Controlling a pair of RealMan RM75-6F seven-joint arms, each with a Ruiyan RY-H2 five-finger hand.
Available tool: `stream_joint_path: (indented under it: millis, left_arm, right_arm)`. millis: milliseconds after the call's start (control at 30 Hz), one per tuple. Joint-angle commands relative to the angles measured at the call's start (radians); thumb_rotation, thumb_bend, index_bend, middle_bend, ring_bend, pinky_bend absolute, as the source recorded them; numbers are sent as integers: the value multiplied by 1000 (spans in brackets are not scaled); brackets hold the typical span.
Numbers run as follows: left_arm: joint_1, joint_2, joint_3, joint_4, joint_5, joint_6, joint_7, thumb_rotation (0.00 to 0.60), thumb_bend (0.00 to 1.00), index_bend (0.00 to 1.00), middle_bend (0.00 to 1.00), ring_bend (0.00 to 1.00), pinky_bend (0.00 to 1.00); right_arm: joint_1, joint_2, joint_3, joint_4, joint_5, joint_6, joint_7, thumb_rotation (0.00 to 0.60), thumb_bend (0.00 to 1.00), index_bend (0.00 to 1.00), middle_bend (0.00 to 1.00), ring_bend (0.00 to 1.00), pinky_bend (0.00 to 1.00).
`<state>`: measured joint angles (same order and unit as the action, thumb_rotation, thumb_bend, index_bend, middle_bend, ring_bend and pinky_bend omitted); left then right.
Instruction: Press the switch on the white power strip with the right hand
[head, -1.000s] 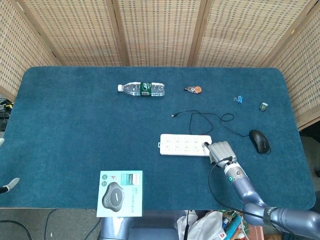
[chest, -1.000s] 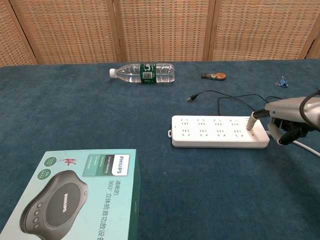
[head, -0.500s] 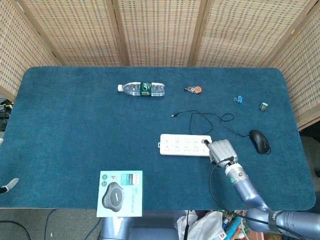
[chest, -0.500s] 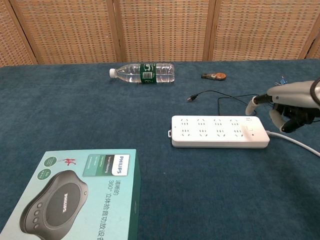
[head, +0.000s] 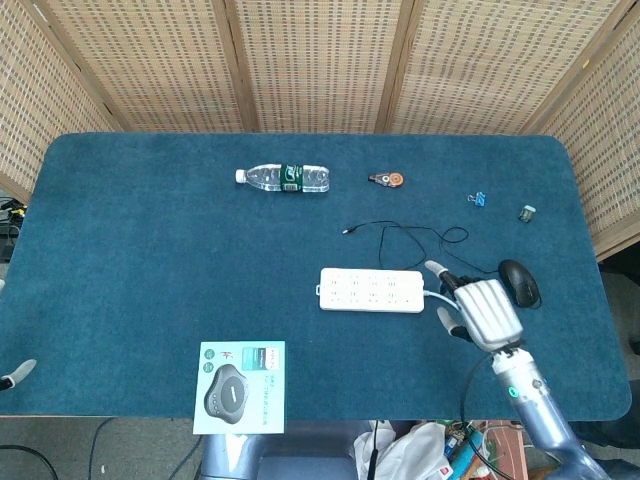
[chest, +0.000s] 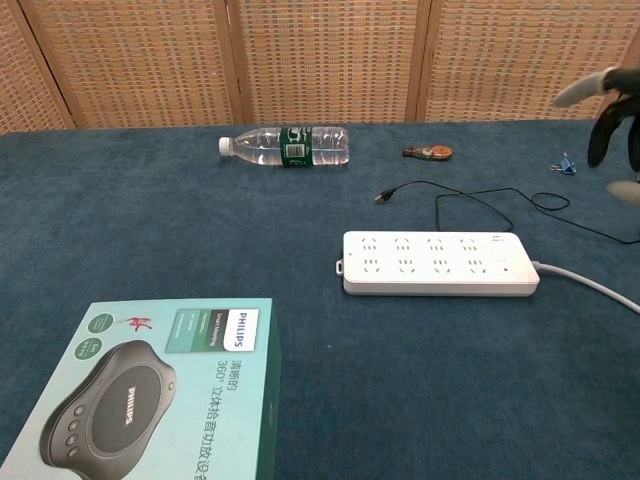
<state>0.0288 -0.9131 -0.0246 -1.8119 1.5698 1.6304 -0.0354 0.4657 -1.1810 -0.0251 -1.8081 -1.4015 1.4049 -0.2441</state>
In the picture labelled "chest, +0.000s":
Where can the orange black correction tape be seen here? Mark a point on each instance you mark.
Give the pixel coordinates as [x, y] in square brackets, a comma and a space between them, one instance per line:
[440, 152]

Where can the teal Philips speakerphone box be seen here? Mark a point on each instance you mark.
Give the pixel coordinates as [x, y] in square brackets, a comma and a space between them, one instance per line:
[150, 390]

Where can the woven bamboo folding screen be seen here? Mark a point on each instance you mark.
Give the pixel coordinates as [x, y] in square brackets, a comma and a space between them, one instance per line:
[325, 60]

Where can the clear plastic water bottle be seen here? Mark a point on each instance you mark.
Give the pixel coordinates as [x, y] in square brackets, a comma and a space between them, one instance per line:
[325, 147]

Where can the blue binder clip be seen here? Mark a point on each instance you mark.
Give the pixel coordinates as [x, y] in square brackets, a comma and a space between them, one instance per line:
[567, 165]

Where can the white power strip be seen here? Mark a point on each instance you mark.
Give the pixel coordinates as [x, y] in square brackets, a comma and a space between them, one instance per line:
[440, 280]

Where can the blue carpet table mat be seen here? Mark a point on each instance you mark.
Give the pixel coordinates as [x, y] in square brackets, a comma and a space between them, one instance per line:
[150, 225]

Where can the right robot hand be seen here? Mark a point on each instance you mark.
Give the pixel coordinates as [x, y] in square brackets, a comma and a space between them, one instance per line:
[625, 80]

